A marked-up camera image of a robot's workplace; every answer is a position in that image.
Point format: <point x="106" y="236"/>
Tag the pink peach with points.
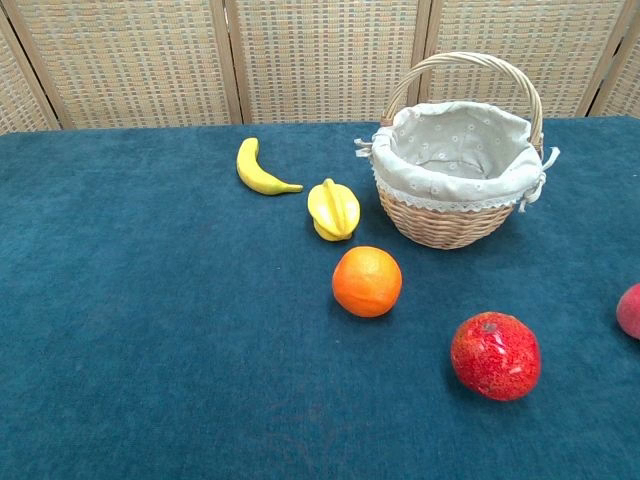
<point x="631" y="312"/>

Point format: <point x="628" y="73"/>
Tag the orange fruit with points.
<point x="366" y="281"/>

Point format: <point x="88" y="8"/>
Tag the yellow banana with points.
<point x="260" y="176"/>

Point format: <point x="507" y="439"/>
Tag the woven rattan folding screen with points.
<point x="200" y="60"/>

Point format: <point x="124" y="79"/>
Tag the yellow starfruit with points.
<point x="332" y="208"/>

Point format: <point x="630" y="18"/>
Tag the dark teal tablecloth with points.
<point x="175" y="310"/>

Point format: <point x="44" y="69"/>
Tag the red pomegranate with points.
<point x="495" y="356"/>

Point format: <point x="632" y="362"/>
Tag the wicker basket with white liner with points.
<point x="450" y="175"/>

